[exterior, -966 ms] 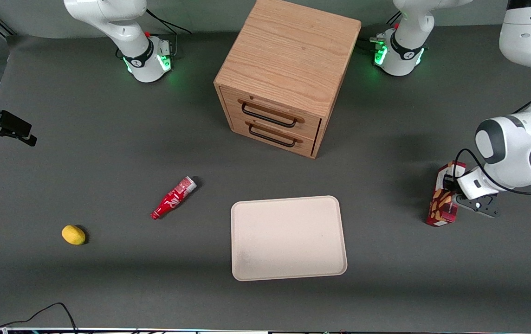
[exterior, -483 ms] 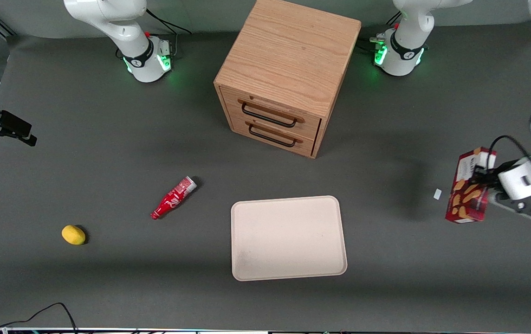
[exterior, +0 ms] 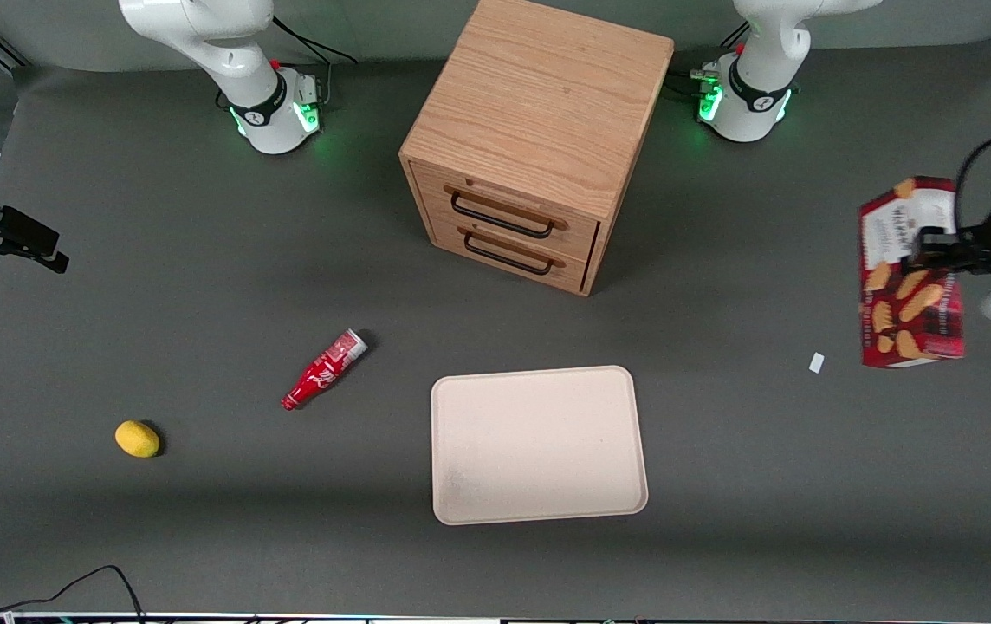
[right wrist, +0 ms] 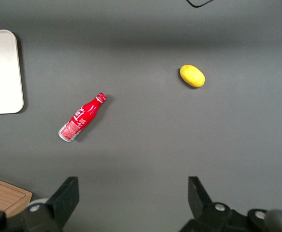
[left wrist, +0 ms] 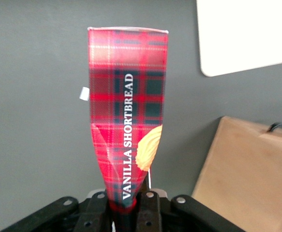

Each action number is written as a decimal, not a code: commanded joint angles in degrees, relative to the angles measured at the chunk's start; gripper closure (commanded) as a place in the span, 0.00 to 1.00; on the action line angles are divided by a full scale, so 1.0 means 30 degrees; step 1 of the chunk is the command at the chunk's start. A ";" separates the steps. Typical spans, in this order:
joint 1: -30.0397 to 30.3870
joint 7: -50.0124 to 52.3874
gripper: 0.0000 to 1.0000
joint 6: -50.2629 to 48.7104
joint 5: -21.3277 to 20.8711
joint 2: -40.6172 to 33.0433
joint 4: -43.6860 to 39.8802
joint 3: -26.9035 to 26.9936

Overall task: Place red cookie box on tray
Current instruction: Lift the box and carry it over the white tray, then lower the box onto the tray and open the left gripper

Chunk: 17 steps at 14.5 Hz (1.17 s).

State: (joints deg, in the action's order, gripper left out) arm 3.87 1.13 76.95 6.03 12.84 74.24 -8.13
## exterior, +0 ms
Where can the wooden drawer cabinet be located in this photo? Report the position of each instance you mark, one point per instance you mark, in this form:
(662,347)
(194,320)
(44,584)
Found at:
(547,95)

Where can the dark grey table mat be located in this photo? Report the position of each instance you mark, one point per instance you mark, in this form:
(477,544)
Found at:
(201,520)

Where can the red cookie box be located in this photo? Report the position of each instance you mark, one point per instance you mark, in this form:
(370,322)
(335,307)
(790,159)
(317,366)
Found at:
(903,312)

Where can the wooden drawer front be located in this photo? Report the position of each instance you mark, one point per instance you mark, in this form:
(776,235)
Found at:
(513,204)
(504,260)

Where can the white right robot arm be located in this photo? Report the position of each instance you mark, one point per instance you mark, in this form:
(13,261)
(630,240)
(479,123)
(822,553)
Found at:
(227,61)

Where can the small white paper scrap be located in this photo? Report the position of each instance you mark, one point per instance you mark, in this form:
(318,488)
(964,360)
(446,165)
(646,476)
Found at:
(816,362)

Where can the red cola bottle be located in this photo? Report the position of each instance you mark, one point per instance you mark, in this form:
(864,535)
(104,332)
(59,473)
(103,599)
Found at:
(322,371)

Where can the yellow lemon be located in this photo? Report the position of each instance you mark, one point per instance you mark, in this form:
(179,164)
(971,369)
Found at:
(137,438)

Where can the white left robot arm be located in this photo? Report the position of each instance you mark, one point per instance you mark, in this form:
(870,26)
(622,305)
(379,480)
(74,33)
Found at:
(760,69)

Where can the beige plastic tray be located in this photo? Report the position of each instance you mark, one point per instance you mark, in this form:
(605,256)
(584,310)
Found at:
(539,446)

